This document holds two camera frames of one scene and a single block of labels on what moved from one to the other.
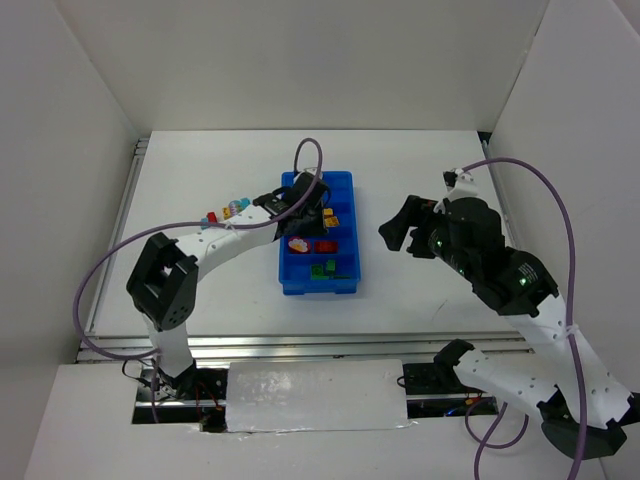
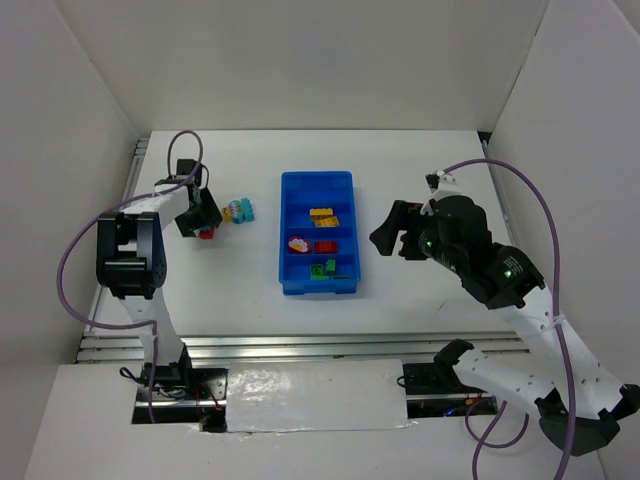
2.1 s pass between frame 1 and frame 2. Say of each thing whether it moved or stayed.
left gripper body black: moved
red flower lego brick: stayed
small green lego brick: stayed
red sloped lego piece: stayed
